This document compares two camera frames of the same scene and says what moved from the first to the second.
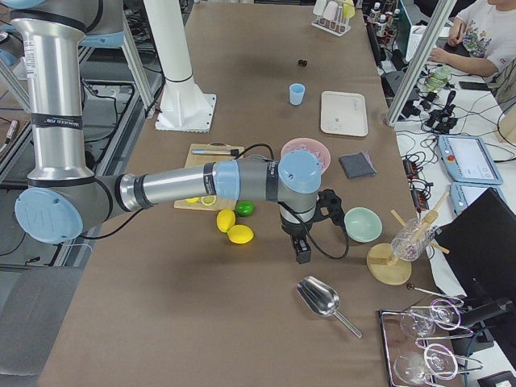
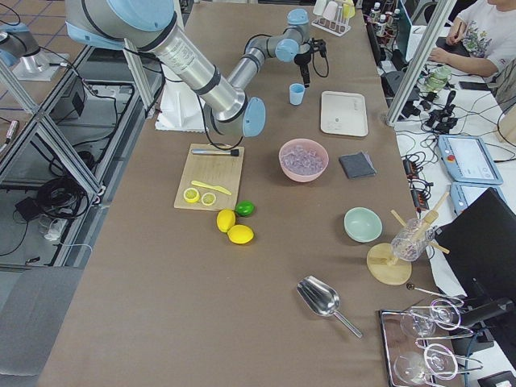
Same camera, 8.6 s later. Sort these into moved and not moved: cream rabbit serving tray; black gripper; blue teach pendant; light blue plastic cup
Moved: black gripper
Not moved: cream rabbit serving tray; blue teach pendant; light blue plastic cup
